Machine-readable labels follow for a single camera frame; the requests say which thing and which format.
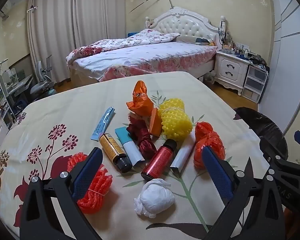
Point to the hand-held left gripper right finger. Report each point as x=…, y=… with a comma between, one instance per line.
x=218, y=172

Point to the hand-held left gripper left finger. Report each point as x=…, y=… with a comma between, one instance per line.
x=87, y=172

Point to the red foam fruit net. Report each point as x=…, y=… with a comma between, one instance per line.
x=97, y=187
x=207, y=136

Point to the black bag trash bin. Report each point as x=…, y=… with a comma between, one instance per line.
x=255, y=122

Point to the amber glass bottle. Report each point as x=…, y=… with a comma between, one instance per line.
x=111, y=148

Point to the teal and white packet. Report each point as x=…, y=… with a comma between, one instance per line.
x=130, y=150

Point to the blue strip packet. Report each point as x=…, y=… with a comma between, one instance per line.
x=102, y=123

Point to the red glass bottle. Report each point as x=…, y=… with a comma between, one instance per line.
x=158, y=158

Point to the yellow foam fruit net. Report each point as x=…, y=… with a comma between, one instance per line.
x=173, y=105
x=176, y=125

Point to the dark red plastic bag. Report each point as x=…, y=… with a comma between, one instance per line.
x=143, y=140

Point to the knotted white plastic bag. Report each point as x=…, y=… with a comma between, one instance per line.
x=155, y=198

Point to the orange paper box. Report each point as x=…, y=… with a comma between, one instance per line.
x=156, y=123

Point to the orange plastic bag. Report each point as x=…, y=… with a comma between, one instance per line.
x=140, y=102

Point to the clear plastic drawer unit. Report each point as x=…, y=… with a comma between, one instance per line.
x=255, y=80

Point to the white sliding wardrobe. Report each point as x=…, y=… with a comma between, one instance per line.
x=285, y=55

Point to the white nightstand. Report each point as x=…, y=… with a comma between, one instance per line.
x=230, y=67

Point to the clear plastic bag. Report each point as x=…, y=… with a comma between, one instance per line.
x=208, y=77

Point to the grey desk chair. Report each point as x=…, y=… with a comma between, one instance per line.
x=40, y=87

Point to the pile of small bedside items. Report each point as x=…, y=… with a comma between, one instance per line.
x=237, y=51

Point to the floral quilt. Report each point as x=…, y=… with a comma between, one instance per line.
x=115, y=45

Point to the pink floral bedsheet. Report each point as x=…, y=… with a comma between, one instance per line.
x=152, y=57

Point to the grey pillow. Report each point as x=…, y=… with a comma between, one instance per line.
x=187, y=39

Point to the wide beige curtain panel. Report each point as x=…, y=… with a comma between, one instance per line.
x=52, y=30

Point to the white tufted bed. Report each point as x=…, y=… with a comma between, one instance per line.
x=182, y=23

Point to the narrow beige curtain panel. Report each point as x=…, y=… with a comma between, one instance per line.
x=95, y=12

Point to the white air conditioner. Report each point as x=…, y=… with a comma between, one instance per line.
x=5, y=11

